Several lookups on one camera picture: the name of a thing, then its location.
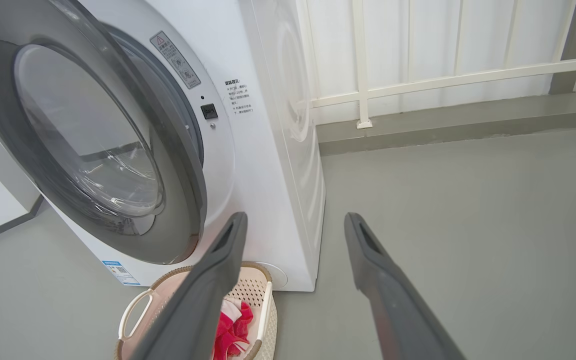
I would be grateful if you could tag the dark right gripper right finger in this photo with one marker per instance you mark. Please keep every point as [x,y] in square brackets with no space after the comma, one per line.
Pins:
[398,315]

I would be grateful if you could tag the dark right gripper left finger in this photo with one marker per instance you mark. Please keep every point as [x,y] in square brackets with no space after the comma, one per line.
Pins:
[203,300]

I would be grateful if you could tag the red and white garment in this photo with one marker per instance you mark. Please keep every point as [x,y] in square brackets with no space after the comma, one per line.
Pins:
[230,310]

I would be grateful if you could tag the red cloth garment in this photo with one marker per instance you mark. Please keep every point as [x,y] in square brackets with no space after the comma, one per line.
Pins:
[233,335]

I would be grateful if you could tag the dark round glass washer door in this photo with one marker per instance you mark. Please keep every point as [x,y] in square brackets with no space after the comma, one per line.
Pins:
[178,200]

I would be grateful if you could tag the cream perforated laundry basket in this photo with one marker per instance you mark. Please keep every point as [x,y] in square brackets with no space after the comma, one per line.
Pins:
[254,287]

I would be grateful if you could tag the white front-load washing machine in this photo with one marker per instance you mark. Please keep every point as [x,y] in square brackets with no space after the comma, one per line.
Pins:
[268,175]

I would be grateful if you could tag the blue energy label sticker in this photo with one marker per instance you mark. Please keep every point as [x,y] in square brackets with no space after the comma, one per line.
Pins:
[120,272]

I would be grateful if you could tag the white metal railing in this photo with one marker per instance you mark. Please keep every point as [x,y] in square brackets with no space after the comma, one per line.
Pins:
[361,60]

